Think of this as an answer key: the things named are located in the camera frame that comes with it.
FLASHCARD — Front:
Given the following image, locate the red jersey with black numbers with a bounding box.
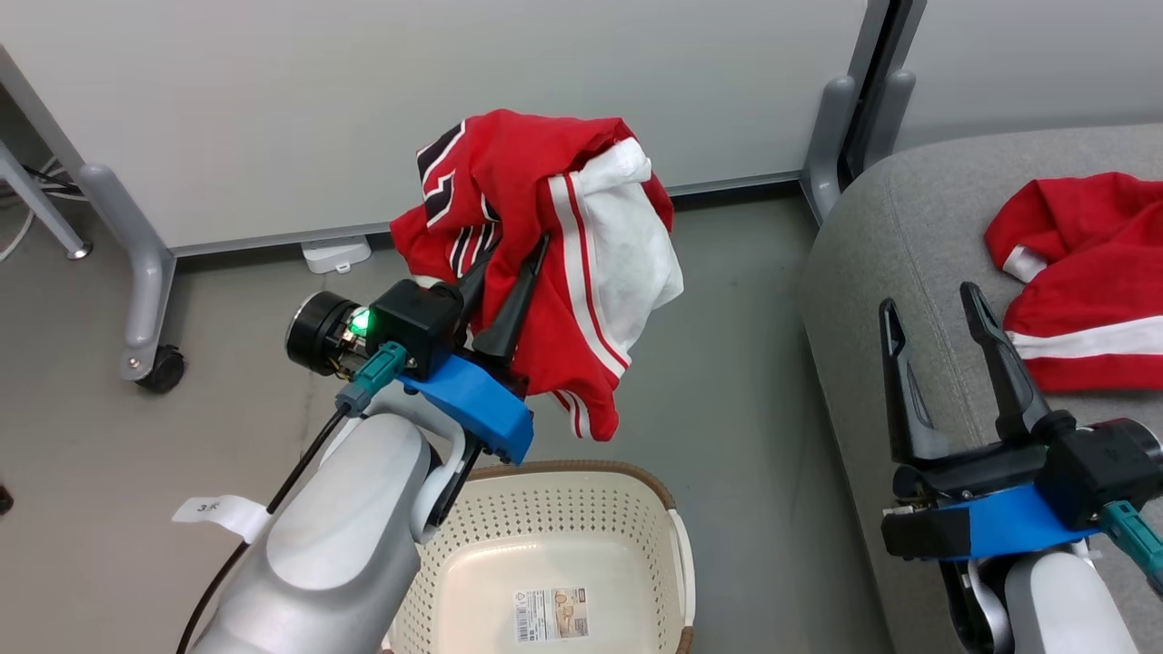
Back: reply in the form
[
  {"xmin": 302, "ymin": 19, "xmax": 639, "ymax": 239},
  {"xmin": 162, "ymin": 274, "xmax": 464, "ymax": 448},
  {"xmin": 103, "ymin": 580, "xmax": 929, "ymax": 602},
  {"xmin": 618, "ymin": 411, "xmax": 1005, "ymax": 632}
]
[{"xmin": 389, "ymin": 109, "xmax": 685, "ymax": 442}]

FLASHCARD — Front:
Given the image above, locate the short grey partition leg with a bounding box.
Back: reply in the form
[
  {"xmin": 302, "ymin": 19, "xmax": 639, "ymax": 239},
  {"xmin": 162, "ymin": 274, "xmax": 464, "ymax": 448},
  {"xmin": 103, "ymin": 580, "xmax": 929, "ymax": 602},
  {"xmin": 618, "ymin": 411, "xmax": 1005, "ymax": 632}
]
[{"xmin": 800, "ymin": 75, "xmax": 857, "ymax": 225}]

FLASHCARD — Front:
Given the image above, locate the grey fabric sofa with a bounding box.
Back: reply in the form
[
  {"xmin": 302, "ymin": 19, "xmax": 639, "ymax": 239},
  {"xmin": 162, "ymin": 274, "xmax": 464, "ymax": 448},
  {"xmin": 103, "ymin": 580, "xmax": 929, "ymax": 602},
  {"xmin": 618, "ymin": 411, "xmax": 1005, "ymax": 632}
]
[{"xmin": 800, "ymin": 123, "xmax": 1163, "ymax": 654}]

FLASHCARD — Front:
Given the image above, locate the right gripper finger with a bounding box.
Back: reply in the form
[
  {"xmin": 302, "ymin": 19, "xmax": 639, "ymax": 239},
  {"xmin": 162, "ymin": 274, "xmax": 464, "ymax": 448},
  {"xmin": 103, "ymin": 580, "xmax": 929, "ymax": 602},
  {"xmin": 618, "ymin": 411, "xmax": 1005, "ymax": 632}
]
[
  {"xmin": 959, "ymin": 281, "xmax": 1055, "ymax": 444},
  {"xmin": 878, "ymin": 297, "xmax": 954, "ymax": 467}
]

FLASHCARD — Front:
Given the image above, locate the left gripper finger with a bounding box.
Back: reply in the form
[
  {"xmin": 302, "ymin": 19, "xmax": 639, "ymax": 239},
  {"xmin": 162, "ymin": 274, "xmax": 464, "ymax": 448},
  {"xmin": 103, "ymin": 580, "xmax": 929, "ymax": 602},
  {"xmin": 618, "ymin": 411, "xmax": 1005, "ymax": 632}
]
[
  {"xmin": 456, "ymin": 248, "xmax": 497, "ymax": 320},
  {"xmin": 472, "ymin": 233, "xmax": 552, "ymax": 365}
]

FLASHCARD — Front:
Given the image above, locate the teal cable connector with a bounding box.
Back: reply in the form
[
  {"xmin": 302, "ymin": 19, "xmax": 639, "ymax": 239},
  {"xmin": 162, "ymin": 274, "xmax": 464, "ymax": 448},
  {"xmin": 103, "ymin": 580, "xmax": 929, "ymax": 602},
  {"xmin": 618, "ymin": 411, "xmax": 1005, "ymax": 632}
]
[
  {"xmin": 1098, "ymin": 500, "xmax": 1163, "ymax": 598},
  {"xmin": 335, "ymin": 341, "xmax": 408, "ymax": 416}
]

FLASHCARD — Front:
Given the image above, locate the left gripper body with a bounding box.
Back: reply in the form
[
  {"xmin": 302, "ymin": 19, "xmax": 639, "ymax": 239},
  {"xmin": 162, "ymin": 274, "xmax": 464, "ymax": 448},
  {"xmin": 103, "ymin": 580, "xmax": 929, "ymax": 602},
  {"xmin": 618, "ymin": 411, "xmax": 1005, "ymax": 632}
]
[{"xmin": 285, "ymin": 290, "xmax": 370, "ymax": 376}]

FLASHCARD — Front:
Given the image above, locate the white paper cable tag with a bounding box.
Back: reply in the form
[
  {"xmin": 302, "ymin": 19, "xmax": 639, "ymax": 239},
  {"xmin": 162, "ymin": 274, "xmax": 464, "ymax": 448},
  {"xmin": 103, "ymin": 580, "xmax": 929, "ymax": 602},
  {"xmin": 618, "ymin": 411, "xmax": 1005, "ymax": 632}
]
[{"xmin": 172, "ymin": 494, "xmax": 273, "ymax": 545}]

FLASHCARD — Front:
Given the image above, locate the grey leg of narrow partition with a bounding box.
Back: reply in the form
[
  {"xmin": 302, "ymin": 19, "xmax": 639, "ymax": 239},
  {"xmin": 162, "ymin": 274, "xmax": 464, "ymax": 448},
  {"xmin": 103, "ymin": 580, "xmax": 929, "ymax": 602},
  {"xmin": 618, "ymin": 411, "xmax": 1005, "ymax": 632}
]
[{"xmin": 861, "ymin": 69, "xmax": 917, "ymax": 173}]

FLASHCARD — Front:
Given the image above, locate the barcode sticker in basket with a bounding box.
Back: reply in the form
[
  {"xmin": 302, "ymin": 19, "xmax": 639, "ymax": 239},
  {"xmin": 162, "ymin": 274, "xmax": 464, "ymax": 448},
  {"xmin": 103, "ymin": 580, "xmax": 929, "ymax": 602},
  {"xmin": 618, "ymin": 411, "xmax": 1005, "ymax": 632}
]
[{"xmin": 514, "ymin": 587, "xmax": 591, "ymax": 644}]

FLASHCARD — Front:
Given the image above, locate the teal left cable connector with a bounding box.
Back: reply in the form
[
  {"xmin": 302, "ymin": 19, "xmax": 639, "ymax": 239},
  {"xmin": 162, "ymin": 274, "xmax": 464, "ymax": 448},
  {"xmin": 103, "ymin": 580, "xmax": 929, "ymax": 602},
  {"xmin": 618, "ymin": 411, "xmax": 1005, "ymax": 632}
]
[{"xmin": 335, "ymin": 341, "xmax": 408, "ymax": 416}]

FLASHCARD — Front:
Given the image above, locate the narrow white partition panel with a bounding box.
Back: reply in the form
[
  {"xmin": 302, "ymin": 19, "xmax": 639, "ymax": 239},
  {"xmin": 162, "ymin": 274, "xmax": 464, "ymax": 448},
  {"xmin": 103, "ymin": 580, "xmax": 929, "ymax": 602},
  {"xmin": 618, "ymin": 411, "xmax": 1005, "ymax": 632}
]
[{"xmin": 895, "ymin": 0, "xmax": 1163, "ymax": 154}]

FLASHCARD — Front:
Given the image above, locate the teal right cable connector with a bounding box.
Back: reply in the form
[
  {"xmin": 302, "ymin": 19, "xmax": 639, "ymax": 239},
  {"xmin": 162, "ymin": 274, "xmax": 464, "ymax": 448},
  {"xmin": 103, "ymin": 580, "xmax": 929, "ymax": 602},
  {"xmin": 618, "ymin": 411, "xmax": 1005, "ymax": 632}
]
[{"xmin": 1098, "ymin": 500, "xmax": 1163, "ymax": 598}]

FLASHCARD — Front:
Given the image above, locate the black cable by table leg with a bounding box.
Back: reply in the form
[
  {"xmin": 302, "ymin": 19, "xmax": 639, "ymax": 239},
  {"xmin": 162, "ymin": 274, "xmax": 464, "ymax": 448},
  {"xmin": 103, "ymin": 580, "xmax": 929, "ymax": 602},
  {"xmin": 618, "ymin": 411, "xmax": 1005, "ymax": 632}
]
[{"xmin": 18, "ymin": 160, "xmax": 87, "ymax": 201}]

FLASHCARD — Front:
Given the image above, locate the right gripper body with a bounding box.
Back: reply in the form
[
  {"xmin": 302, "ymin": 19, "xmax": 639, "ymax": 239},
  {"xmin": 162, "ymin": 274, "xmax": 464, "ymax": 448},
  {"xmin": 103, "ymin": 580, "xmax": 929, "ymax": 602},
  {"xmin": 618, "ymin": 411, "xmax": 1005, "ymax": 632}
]
[{"xmin": 885, "ymin": 440, "xmax": 1048, "ymax": 520}]

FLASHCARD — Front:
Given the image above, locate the cream perforated laundry basket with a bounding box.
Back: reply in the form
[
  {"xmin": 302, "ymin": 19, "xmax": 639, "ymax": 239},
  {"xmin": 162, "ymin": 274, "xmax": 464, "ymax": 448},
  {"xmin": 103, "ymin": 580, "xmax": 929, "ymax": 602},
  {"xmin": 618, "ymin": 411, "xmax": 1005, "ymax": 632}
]
[{"xmin": 382, "ymin": 460, "xmax": 697, "ymax": 654}]

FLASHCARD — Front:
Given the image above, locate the large white partition panel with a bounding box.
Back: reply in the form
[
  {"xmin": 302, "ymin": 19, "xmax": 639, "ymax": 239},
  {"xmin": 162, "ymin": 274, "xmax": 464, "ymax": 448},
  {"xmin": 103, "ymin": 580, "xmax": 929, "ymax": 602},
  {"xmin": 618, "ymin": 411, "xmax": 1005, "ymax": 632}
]
[{"xmin": 0, "ymin": 0, "xmax": 896, "ymax": 258}]

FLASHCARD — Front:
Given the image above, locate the grey slanted table leg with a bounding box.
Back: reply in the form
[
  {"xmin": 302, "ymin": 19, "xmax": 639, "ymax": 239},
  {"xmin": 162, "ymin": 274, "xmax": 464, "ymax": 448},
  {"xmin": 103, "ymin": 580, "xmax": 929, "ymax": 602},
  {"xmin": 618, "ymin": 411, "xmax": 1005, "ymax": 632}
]
[{"xmin": 0, "ymin": 141, "xmax": 94, "ymax": 262}]

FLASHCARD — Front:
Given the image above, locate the grey partition leg with caster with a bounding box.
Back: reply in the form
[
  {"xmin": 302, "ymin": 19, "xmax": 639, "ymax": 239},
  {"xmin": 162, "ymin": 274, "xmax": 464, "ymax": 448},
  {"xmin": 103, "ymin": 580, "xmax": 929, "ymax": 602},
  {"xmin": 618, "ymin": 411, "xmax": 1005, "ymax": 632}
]
[{"xmin": 76, "ymin": 163, "xmax": 177, "ymax": 382}]

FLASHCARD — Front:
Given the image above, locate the white power adapter box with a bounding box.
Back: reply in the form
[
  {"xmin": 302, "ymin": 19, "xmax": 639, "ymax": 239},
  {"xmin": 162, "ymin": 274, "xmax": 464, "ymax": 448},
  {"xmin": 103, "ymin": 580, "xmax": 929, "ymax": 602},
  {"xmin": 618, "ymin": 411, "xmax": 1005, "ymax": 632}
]
[{"xmin": 301, "ymin": 235, "xmax": 373, "ymax": 275}]

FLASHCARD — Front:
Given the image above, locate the white cable by table leg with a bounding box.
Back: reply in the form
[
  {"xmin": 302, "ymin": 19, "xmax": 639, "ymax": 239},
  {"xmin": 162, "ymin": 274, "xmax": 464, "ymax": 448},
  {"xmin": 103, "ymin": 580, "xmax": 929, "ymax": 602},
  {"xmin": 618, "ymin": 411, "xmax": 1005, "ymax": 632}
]
[{"xmin": 0, "ymin": 204, "xmax": 37, "ymax": 264}]

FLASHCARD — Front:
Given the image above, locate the red garment with white stripes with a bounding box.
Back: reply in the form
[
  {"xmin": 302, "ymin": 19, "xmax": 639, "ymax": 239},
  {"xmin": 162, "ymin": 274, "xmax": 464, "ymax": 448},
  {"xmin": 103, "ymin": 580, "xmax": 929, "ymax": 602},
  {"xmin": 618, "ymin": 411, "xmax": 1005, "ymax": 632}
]
[{"xmin": 984, "ymin": 171, "xmax": 1163, "ymax": 393}]

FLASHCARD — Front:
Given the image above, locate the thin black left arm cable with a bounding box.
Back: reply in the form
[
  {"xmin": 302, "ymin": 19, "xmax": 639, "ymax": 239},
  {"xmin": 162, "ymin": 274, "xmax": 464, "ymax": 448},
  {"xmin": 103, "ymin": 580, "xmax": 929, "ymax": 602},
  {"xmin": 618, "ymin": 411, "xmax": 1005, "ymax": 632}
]
[{"xmin": 175, "ymin": 407, "xmax": 353, "ymax": 654}]

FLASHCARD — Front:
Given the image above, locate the black caster wheel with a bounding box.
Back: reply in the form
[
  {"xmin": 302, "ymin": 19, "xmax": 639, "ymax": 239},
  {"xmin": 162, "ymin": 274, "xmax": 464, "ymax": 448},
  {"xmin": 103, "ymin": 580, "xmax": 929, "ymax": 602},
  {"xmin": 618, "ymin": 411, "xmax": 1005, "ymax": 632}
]
[{"xmin": 135, "ymin": 345, "xmax": 186, "ymax": 394}]

